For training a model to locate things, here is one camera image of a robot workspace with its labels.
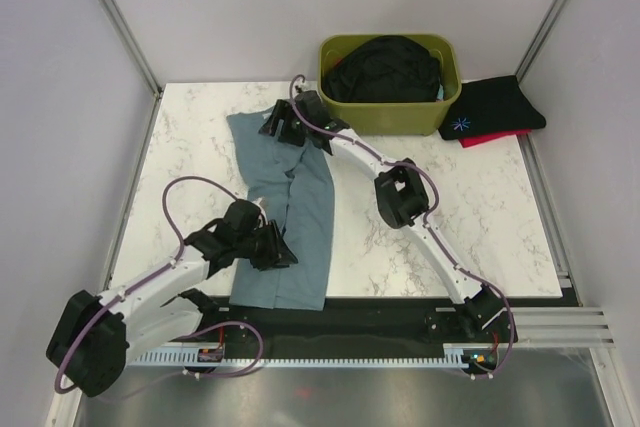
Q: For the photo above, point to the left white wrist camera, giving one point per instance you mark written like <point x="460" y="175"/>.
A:
<point x="260" y="202"/>

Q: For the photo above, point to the olive green plastic bin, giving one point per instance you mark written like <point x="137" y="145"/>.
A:
<point x="393" y="118"/>

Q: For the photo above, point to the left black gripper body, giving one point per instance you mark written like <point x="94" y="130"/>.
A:
<point x="261" y="247"/>

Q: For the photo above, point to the left aluminium frame post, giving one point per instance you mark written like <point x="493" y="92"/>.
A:
<point x="132" y="47"/>

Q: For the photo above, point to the black clothes in bin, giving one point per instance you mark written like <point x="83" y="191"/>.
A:
<point x="386" y="69"/>

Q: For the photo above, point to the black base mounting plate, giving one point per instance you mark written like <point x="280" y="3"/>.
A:
<point x="364" y="328"/>

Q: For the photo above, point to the white slotted cable duct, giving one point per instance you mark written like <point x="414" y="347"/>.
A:
<point x="182" y="356"/>

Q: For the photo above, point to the red t shirt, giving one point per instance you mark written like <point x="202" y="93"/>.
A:
<point x="469" y="142"/>

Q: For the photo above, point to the front aluminium rail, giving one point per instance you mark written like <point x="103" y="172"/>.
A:
<point x="562" y="327"/>

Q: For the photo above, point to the black t shirt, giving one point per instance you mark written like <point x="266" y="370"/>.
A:
<point x="489" y="107"/>

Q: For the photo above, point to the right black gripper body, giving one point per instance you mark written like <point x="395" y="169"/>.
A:
<point x="294" y="130"/>

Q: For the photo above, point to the blue-grey t shirt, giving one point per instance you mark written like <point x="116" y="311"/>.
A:
<point x="296" y="188"/>

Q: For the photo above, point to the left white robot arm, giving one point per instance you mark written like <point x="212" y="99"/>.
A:
<point x="98" y="335"/>

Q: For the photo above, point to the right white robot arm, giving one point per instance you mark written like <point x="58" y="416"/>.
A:
<point x="401" y="197"/>

